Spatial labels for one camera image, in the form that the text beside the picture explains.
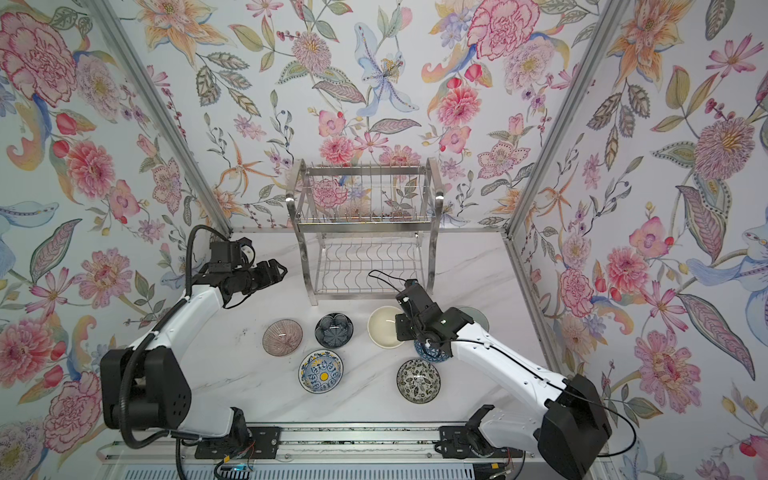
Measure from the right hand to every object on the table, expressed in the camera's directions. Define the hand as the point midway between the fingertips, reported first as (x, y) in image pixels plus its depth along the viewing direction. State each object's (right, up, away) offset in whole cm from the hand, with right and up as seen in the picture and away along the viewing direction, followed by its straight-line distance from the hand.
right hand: (402, 321), depth 82 cm
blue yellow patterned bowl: (-23, -15, +3) cm, 28 cm away
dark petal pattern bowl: (-20, -5, +11) cm, 24 cm away
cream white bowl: (-6, -2, 0) cm, 6 cm away
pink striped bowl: (-36, -7, +8) cm, 37 cm away
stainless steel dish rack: (-12, +28, +28) cm, 41 cm away
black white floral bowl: (+4, -17, +1) cm, 18 cm away
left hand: (-35, +13, +6) cm, 38 cm away
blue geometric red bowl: (+9, -11, +6) cm, 16 cm away
